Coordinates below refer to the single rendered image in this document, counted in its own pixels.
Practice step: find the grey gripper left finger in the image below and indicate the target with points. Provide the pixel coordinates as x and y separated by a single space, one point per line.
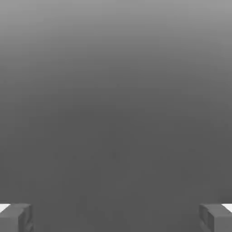
12 218

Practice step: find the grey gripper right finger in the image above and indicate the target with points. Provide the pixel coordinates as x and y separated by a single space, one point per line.
218 218

